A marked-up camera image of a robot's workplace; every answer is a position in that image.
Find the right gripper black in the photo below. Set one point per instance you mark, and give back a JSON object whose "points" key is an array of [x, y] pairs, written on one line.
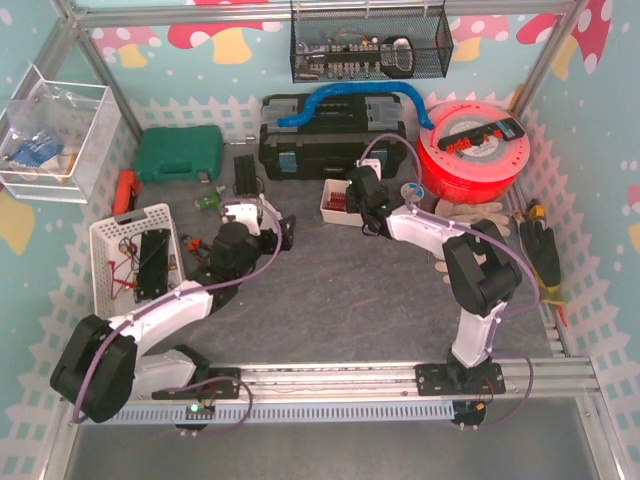
{"points": [[360, 187]]}

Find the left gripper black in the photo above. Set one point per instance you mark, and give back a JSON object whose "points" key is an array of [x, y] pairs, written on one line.
{"points": [[279, 236]]}

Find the white peg fixture board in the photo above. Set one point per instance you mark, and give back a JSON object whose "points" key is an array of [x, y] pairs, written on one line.
{"points": [[269, 216]]}

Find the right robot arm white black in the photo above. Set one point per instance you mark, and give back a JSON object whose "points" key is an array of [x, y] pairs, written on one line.
{"points": [[483, 276]]}

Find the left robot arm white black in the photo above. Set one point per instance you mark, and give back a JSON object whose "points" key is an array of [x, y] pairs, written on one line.
{"points": [[107, 362]]}

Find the red springs in tray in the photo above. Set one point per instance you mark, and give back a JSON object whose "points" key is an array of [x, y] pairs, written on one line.
{"points": [[336, 201]]}

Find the white rectangular parts tray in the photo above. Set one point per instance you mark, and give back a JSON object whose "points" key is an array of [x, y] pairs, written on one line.
{"points": [[334, 217]]}

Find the black plastic toolbox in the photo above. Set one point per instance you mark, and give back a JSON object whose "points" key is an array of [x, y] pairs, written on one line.
{"points": [[329, 145]]}

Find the black battery holder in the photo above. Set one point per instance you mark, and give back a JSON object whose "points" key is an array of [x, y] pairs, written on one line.
{"points": [[245, 176]]}

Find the lower beige work glove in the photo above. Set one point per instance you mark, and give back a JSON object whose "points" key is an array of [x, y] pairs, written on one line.
{"points": [[441, 267]]}

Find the beige work glove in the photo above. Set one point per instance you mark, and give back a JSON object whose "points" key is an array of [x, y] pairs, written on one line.
{"points": [[441, 267], [473, 213]]}

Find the upper beige work glove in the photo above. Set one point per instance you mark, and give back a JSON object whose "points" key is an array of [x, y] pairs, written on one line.
{"points": [[473, 213]]}

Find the green plastic tool case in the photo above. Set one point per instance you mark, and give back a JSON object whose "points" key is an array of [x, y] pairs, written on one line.
{"points": [[179, 153]]}

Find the red filament spool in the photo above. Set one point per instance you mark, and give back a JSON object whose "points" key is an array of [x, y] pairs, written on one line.
{"points": [[476, 175]]}

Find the black device in basket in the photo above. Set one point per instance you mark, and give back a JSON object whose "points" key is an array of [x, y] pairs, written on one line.
{"points": [[152, 276]]}

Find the black red terminal strip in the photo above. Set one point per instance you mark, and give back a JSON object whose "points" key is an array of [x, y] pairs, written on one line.
{"points": [[507, 129]]}

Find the white perforated plastic basket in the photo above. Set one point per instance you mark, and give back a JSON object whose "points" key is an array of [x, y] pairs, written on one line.
{"points": [[115, 248]]}

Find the black yellow rubber glove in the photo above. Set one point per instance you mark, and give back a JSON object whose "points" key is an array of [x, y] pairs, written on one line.
{"points": [[538, 242]]}

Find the blue white work glove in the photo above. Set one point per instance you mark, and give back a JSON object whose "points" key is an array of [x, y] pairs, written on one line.
{"points": [[38, 149]]}

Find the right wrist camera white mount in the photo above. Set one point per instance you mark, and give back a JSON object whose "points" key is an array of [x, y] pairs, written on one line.
{"points": [[374, 163]]}

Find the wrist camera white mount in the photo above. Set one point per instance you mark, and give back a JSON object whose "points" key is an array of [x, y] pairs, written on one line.
{"points": [[374, 163], [244, 211]]}

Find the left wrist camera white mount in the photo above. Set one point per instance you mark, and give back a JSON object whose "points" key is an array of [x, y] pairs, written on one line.
{"points": [[244, 211]]}

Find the small solder wire spool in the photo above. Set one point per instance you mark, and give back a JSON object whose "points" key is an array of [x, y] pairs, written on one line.
{"points": [[412, 192]]}

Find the red handled pliers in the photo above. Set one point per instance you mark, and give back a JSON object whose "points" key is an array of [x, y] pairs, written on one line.
{"points": [[196, 246]]}

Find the black wire mesh basket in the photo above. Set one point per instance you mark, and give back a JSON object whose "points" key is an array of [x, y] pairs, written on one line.
{"points": [[340, 41]]}

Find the orange handled tool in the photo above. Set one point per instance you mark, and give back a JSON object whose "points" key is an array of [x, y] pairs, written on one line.
{"points": [[127, 192]]}

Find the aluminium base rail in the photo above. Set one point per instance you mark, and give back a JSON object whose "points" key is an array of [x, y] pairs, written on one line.
{"points": [[406, 380]]}

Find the white slotted cable duct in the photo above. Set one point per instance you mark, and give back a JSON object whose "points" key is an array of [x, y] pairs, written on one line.
{"points": [[271, 413]]}

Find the clear acrylic wall box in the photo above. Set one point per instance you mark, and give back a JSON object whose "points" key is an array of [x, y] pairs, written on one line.
{"points": [[84, 116]]}

